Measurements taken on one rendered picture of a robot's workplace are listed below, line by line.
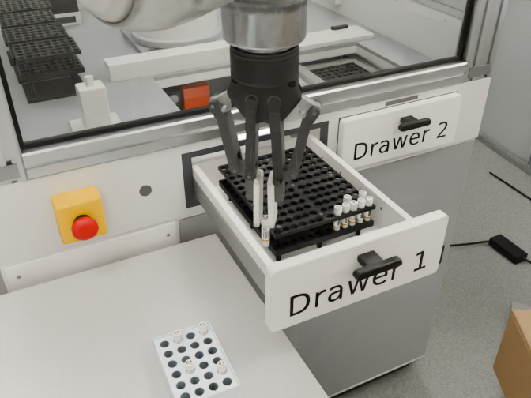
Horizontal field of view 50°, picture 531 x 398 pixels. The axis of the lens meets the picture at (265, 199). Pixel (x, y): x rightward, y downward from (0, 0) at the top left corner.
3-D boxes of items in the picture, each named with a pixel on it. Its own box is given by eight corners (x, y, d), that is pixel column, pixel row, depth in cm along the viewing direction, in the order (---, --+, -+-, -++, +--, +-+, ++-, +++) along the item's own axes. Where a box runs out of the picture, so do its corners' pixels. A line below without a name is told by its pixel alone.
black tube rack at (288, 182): (371, 238, 93) (375, 205, 90) (275, 269, 87) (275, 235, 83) (304, 174, 110) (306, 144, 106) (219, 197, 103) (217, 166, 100)
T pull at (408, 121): (431, 125, 113) (432, 118, 113) (401, 133, 111) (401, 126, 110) (419, 118, 116) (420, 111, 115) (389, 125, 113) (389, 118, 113)
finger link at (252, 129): (257, 99, 63) (245, 98, 63) (252, 184, 69) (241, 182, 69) (264, 85, 66) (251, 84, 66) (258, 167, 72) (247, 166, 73)
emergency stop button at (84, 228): (101, 238, 90) (97, 218, 88) (75, 245, 89) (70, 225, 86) (97, 228, 92) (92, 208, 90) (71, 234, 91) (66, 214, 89)
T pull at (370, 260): (402, 266, 78) (404, 258, 77) (356, 283, 75) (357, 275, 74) (386, 251, 81) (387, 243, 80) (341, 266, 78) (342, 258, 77)
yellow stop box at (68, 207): (109, 236, 93) (103, 199, 89) (64, 248, 91) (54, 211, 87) (102, 219, 97) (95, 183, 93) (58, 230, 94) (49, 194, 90)
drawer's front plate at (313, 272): (437, 272, 89) (450, 214, 83) (270, 334, 78) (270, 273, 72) (430, 265, 90) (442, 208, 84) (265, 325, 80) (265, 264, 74)
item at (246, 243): (423, 260, 89) (429, 229, 86) (275, 313, 80) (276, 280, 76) (298, 148, 119) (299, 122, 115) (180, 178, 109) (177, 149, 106)
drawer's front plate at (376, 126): (453, 141, 124) (463, 94, 118) (340, 172, 114) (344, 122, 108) (448, 138, 126) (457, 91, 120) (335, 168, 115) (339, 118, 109)
